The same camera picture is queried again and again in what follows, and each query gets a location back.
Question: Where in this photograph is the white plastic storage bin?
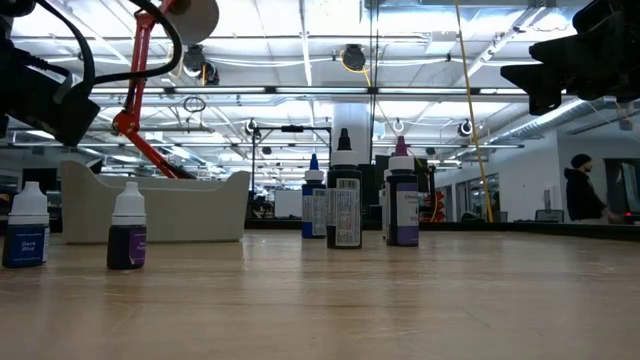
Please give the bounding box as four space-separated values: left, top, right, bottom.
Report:
60 159 251 245

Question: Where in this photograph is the grey round lamp head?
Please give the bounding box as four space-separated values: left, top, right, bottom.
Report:
162 0 220 46

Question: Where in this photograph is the large black food colouring bottle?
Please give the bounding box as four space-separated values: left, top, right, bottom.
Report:
326 128 363 250

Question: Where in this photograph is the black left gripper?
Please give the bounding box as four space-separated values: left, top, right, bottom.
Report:
0 47 101 146

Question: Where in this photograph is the dark computer monitor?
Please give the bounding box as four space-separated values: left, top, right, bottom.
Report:
21 167 58 192

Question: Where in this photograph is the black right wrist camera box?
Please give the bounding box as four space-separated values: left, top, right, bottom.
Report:
573 0 640 30

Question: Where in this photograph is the black metal frame stand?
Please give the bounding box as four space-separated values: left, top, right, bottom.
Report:
251 124 333 174

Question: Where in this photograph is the black left wrist camera cable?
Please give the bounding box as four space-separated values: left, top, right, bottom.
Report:
34 0 184 99

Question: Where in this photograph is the white background board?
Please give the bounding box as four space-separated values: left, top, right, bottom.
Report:
274 189 304 219

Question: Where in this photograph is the black hanging cable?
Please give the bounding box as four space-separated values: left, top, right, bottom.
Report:
368 0 380 166

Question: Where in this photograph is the small purple dropper bottle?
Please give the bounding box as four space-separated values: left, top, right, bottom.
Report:
106 181 148 271

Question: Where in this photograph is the large blue food colouring bottle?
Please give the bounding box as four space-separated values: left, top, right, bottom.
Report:
301 153 328 240

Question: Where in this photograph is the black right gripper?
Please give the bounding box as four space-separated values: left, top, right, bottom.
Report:
501 9 640 116

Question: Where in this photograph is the yellow hanging cable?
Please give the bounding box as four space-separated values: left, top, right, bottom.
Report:
453 0 495 224

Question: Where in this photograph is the person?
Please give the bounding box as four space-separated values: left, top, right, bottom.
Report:
563 153 626 225

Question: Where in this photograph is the small dark blue dropper bottle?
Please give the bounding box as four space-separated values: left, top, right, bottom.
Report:
2 181 51 269

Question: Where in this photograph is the red machine in background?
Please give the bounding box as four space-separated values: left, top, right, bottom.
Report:
428 191 447 224

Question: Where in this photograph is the large purple food colouring bottle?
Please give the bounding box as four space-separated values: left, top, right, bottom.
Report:
385 135 420 248

